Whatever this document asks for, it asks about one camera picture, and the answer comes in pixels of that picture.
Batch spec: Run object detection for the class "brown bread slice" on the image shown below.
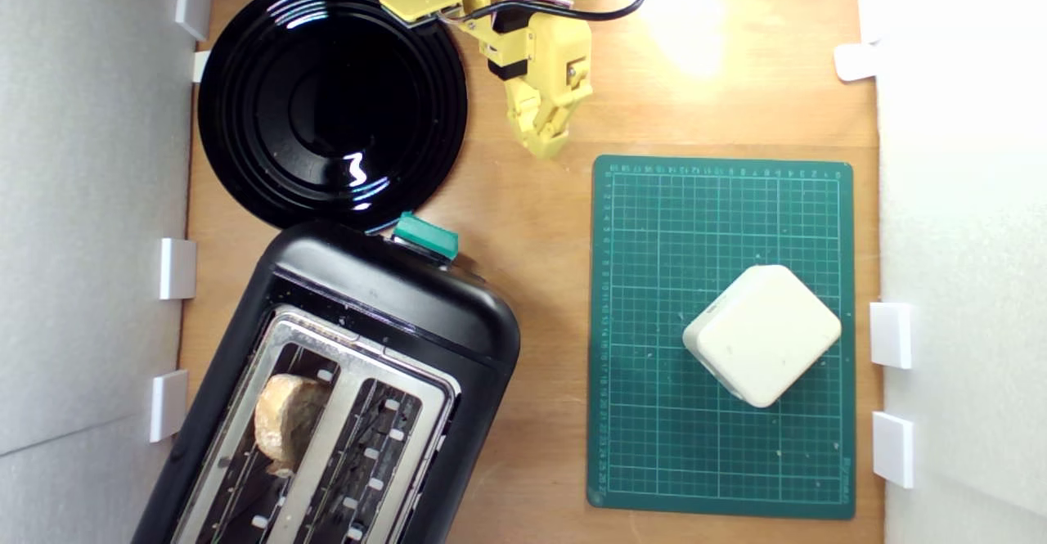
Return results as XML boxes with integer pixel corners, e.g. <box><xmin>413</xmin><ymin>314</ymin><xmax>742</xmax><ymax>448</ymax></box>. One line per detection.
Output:
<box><xmin>254</xmin><ymin>373</ymin><xmax>334</xmax><ymax>478</ymax></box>

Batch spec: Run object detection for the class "green toaster lever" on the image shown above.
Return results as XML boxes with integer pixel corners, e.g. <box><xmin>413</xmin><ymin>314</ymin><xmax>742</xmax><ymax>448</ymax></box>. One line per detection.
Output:
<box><xmin>393</xmin><ymin>212</ymin><xmax>461</xmax><ymax>263</ymax></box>

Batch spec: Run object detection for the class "black two-slot toaster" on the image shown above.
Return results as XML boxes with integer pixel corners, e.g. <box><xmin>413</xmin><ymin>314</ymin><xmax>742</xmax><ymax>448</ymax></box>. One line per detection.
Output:
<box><xmin>131</xmin><ymin>218</ymin><xmax>522</xmax><ymax>544</ymax></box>

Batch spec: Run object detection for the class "black round plate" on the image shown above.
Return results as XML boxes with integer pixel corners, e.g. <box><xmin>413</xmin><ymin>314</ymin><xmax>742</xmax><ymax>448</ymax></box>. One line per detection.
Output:
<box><xmin>198</xmin><ymin>0</ymin><xmax>469</xmax><ymax>232</ymax></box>

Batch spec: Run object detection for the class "white square block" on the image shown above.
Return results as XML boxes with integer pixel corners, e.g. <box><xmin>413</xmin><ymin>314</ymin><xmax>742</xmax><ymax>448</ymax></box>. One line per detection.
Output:
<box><xmin>682</xmin><ymin>263</ymin><xmax>843</xmax><ymax>409</ymax></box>

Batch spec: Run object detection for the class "green cutting mat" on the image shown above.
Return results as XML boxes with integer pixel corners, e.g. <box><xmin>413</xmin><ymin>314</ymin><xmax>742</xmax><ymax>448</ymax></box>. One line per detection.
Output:
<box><xmin>586</xmin><ymin>155</ymin><xmax>856</xmax><ymax>520</ymax></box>

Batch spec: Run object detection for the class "flat yellow gripper camera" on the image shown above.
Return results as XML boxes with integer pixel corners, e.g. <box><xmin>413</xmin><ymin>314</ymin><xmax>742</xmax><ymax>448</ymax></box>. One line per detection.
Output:
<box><xmin>378</xmin><ymin>0</ymin><xmax>464</xmax><ymax>29</ymax></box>

